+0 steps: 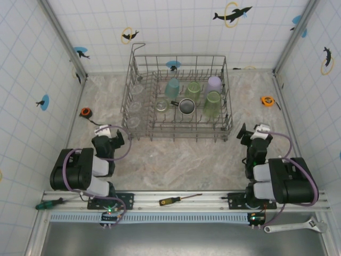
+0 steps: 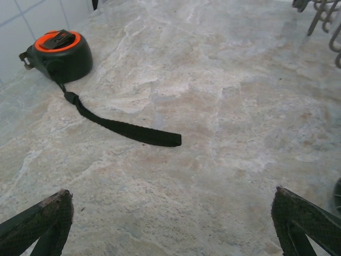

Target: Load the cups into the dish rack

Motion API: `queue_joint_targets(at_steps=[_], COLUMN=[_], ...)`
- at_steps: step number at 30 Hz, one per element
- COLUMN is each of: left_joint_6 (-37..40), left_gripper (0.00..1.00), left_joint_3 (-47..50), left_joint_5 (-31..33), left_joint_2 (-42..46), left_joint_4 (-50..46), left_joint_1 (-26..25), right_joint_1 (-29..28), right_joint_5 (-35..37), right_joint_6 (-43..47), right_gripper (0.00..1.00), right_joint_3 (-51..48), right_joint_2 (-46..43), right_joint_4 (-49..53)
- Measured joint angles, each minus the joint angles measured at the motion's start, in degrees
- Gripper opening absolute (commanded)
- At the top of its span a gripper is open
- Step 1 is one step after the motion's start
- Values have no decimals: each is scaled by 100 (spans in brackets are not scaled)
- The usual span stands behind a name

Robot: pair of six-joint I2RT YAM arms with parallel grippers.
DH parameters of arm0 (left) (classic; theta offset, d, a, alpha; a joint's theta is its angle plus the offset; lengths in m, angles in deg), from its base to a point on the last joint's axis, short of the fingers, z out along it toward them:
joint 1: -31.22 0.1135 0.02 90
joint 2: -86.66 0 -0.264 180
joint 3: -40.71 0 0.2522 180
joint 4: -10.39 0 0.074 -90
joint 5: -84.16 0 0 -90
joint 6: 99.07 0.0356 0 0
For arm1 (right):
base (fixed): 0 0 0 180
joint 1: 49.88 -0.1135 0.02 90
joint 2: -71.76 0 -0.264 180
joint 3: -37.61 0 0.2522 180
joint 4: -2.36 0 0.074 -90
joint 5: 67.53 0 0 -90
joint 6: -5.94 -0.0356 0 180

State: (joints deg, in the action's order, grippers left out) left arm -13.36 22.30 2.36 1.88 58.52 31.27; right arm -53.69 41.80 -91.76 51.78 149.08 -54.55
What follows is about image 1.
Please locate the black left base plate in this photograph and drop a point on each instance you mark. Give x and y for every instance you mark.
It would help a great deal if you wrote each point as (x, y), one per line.
(128, 198)

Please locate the yellow orange tape measure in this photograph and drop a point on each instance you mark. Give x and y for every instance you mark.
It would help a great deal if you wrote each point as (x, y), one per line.
(267, 100)

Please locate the steel adjustable wrench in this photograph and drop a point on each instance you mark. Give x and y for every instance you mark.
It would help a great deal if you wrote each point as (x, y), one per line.
(287, 227)

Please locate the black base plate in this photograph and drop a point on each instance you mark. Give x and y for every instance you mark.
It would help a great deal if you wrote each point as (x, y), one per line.
(128, 198)
(234, 198)

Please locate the black steel mug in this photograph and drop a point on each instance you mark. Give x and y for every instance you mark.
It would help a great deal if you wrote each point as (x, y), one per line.
(187, 106)

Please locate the short green glass cup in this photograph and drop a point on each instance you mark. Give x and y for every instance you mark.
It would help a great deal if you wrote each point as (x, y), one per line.
(162, 105)

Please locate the controller board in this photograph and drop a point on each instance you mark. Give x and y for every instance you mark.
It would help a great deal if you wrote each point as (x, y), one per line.
(109, 216)
(257, 219)

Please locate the grey metal panel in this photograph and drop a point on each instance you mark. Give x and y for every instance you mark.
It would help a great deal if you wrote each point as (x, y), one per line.
(173, 240)

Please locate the aluminium frame post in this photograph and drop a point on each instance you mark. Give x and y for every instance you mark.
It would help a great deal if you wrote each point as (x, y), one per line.
(294, 37)
(63, 37)

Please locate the teal translucent cup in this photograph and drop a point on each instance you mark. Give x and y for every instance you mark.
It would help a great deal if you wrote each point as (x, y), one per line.
(171, 89)

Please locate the clear glass cup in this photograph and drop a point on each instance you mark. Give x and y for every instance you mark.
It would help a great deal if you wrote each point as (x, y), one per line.
(132, 121)
(137, 89)
(134, 105)

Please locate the blue round dolphin sticker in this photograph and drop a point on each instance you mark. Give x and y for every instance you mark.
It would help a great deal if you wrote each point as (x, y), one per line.
(43, 102)
(81, 52)
(298, 20)
(173, 65)

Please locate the left controller board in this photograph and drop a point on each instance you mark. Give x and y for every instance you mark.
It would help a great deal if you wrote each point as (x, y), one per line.
(109, 216)

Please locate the right controller board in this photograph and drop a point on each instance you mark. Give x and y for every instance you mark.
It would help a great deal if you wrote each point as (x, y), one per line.
(257, 219)

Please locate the bright green translucent cup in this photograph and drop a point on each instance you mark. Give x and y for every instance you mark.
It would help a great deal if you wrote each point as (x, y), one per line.
(192, 92)

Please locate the pale green frosted cup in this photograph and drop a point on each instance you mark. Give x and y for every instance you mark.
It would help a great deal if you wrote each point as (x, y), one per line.
(211, 105)

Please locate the orange black tape measure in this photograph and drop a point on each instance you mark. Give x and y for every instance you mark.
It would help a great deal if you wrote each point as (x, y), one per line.
(85, 112)

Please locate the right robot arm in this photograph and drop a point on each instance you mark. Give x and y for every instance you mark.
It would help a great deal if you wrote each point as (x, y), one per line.
(290, 181)

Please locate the yellow black screwdriver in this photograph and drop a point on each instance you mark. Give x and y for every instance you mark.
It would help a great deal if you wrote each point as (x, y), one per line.
(166, 201)

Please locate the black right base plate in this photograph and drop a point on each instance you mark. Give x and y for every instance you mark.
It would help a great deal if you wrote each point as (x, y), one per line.
(234, 198)

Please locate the aluminium mounting rail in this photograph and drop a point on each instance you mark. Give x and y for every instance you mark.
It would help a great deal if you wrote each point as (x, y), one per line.
(149, 198)

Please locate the purple frosted cup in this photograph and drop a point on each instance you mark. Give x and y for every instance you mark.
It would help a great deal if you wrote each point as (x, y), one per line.
(214, 84)

